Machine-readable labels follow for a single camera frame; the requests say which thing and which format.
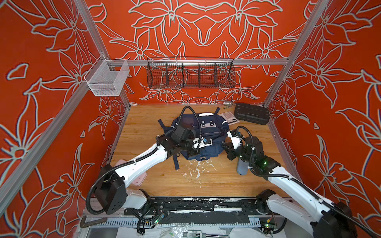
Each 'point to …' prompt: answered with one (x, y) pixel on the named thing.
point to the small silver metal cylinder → (227, 103)
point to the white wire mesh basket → (107, 77)
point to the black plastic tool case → (252, 113)
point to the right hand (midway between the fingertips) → (221, 143)
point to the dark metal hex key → (83, 223)
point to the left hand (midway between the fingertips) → (202, 142)
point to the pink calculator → (229, 117)
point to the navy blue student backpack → (211, 125)
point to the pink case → (137, 183)
